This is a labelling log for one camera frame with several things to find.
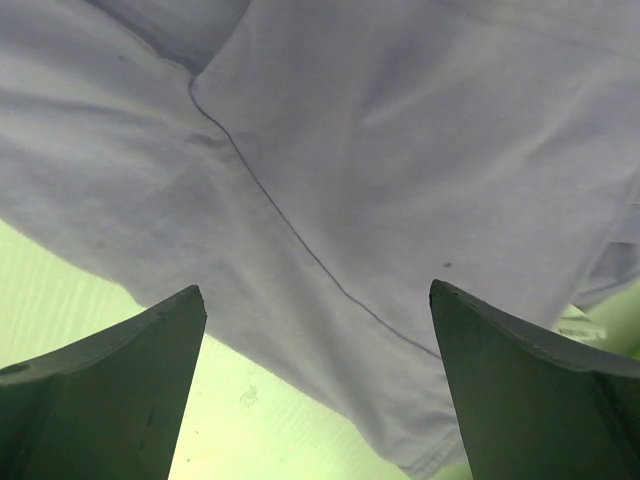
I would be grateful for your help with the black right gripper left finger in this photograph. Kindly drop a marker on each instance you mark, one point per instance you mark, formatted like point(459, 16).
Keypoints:
point(109, 406)

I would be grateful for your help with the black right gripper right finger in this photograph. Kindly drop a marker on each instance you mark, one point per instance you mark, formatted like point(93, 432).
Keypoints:
point(530, 395)

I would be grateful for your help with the purple t shirt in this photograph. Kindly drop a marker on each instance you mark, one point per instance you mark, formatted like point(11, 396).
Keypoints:
point(314, 165)

